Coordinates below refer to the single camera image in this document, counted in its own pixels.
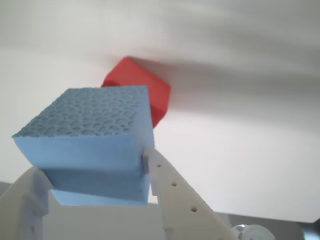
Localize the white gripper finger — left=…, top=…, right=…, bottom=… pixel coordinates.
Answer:
left=0, top=166, right=54, bottom=240

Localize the white gripper finger with holes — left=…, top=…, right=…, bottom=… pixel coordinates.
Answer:
left=142, top=146, right=237, bottom=240

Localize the blue foam cube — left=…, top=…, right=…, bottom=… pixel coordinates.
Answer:
left=11, top=85, right=156, bottom=207

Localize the red foam cube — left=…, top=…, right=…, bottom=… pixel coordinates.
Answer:
left=100, top=56, right=172, bottom=130

